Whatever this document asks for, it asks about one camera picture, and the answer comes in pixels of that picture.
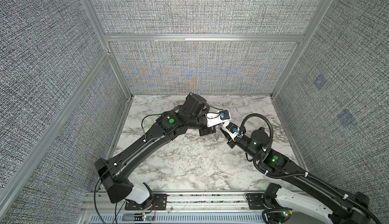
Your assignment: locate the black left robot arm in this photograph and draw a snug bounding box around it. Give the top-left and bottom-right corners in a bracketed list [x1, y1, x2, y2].
[94, 93, 230, 203]

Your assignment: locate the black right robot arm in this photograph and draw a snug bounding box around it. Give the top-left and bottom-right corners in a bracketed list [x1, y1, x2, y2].
[221, 123, 379, 224]

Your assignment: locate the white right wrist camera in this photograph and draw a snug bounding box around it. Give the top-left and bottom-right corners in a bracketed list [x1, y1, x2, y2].
[221, 122, 246, 135]

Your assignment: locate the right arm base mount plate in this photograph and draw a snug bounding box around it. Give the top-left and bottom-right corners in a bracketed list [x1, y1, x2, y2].
[245, 193, 284, 210]

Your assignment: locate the thin black left cable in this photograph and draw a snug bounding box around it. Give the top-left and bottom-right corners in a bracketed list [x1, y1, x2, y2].
[93, 114, 162, 224]

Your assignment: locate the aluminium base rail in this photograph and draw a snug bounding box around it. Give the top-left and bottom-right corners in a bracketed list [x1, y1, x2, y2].
[75, 190, 341, 224]

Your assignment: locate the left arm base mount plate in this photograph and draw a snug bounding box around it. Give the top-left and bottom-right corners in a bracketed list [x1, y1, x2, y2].
[125, 194, 168, 211]

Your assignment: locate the black corrugated right cable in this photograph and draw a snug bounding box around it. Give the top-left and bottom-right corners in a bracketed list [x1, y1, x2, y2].
[238, 113, 382, 224]

